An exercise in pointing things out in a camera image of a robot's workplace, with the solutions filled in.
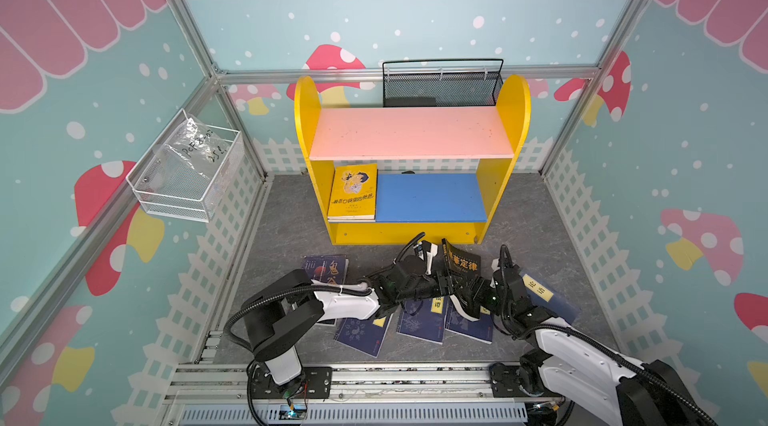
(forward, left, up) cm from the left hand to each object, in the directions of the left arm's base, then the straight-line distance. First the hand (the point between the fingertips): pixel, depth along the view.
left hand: (460, 288), depth 79 cm
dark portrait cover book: (+9, +37, -9) cm, 39 cm away
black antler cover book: (+11, -2, -8) cm, 14 cm away
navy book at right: (+1, -27, -9) cm, 29 cm away
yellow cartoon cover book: (+27, +31, +5) cm, 41 cm away
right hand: (+5, -3, -8) cm, 10 cm away
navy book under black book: (-7, -7, -11) cm, 15 cm away
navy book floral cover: (-5, +9, -11) cm, 15 cm away
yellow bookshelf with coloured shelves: (+24, +11, +3) cm, 26 cm away
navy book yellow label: (-10, +26, -11) cm, 29 cm away
